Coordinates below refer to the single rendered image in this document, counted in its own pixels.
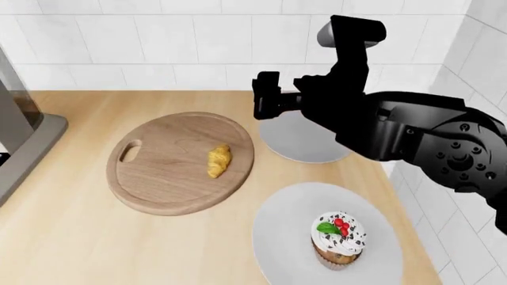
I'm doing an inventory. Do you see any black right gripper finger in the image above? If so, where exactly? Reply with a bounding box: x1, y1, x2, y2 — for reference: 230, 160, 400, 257
251, 70, 283, 95
252, 92, 280, 121

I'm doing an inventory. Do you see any golden croissant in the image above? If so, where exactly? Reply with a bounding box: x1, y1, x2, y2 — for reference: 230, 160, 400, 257
206, 143, 233, 180

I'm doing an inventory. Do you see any round wooden cutting board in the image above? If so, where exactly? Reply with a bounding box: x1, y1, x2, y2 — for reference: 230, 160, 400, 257
105, 111, 255, 217

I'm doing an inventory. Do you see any empty grey round plate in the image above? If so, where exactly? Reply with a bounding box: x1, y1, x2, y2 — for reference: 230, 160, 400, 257
258, 111, 352, 164

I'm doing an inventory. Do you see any large white round plate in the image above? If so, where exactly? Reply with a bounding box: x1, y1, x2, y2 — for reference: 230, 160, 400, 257
252, 181, 404, 285

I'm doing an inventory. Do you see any frosted cupcake with berries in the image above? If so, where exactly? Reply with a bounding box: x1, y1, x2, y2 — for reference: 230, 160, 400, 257
310, 211, 368, 272

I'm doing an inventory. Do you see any grey coffee machine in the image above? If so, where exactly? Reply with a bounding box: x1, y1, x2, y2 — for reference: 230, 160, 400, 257
0, 44, 69, 209

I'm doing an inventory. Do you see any black and grey wrist camera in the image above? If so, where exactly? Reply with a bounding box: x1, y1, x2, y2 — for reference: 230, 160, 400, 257
316, 14, 387, 65

